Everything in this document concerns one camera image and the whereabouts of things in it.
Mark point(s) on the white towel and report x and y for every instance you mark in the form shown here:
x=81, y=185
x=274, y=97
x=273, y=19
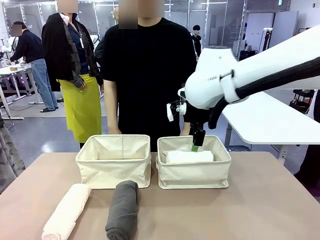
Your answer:
x=187, y=157

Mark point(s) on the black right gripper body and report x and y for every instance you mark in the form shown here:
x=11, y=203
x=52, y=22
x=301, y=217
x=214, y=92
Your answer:
x=194, y=127

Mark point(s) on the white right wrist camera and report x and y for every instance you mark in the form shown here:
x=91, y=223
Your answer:
x=178, y=108

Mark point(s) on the person in yellow apron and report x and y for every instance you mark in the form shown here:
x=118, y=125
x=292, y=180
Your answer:
x=57, y=50

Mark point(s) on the grey door panel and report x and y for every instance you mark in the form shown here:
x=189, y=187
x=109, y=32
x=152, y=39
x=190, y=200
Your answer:
x=282, y=27

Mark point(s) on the cream fabric basket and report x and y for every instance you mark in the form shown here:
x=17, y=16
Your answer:
x=112, y=172
x=190, y=175

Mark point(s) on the man in navy sweater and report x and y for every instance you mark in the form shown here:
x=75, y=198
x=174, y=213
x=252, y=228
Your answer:
x=32, y=50

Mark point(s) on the person's right hand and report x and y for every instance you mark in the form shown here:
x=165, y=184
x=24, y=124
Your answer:
x=116, y=130

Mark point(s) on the pink towel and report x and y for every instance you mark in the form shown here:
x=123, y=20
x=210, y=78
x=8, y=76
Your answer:
x=67, y=212

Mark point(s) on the person's left hand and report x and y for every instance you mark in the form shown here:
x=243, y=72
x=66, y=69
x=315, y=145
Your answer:
x=186, y=128

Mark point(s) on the apron person's hand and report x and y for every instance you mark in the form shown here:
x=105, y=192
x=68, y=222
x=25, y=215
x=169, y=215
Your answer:
x=81, y=84

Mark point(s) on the white height-adjustable desk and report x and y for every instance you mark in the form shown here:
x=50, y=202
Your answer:
x=10, y=71

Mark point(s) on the black luggage pile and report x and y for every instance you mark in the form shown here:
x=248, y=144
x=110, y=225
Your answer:
x=248, y=55

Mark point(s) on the bald person in dark jacket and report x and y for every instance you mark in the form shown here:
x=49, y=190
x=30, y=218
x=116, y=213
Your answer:
x=100, y=50

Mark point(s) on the grey hanging fabric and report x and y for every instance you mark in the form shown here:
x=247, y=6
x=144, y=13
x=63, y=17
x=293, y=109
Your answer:
x=10, y=155

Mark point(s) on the person in black t-shirt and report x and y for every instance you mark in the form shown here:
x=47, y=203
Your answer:
x=150, y=75

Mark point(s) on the black utility cart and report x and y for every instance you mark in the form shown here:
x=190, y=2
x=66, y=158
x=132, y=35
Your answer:
x=302, y=100

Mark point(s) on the person's right forearm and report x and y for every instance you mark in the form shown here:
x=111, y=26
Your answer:
x=111, y=105

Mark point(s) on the white side table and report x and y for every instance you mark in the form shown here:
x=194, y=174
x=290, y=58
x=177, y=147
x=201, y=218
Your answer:
x=262, y=120

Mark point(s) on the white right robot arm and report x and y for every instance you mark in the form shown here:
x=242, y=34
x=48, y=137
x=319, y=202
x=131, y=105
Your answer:
x=250, y=70

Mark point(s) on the black camera tripod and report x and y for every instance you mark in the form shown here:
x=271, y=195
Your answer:
x=267, y=40

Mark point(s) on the man in black clothes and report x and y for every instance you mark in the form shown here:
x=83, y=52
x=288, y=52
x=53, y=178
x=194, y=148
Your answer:
x=197, y=42

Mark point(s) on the black round stool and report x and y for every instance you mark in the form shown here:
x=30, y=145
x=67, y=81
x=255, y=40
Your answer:
x=237, y=148

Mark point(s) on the grey towel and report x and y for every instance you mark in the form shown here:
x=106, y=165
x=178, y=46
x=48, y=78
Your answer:
x=122, y=212

